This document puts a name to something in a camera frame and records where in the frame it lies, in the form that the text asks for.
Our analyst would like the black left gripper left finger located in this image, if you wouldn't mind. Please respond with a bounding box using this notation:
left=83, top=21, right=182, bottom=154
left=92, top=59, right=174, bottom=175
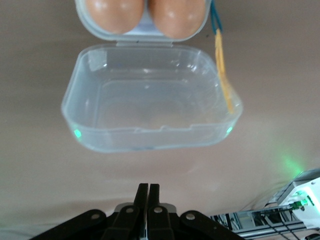
left=29, top=183, right=149, bottom=240

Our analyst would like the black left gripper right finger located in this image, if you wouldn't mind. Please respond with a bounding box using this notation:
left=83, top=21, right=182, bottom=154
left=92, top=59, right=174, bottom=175
left=147, top=183, right=242, bottom=240

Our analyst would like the clear plastic egg box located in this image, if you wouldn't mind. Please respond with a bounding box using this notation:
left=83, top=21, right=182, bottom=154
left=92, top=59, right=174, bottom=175
left=60, top=0, right=245, bottom=154

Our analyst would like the brown egg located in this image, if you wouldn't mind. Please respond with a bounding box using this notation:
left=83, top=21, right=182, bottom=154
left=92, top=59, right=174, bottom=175
left=84, top=0, right=145, bottom=35
left=148, top=0, right=206, bottom=39

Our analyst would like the aluminium frame rail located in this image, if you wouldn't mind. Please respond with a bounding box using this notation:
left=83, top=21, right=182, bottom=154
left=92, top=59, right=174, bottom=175
left=209, top=206, right=320, bottom=238

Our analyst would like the black base cable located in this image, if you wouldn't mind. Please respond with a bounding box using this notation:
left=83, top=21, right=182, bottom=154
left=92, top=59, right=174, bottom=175
left=259, top=209, right=304, bottom=226

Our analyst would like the blue and yellow cord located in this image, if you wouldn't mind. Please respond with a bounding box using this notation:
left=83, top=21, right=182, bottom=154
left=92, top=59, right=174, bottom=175
left=209, top=0, right=236, bottom=116

